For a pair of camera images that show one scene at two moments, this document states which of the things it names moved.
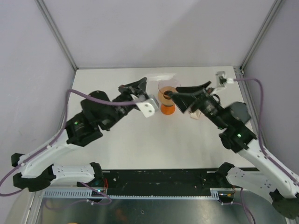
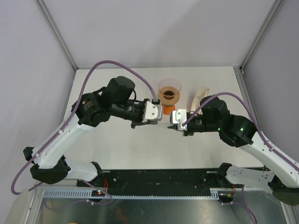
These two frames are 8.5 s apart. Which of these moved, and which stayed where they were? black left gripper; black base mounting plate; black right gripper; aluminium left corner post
Moved: black left gripper; black right gripper
Stayed: aluminium left corner post; black base mounting plate
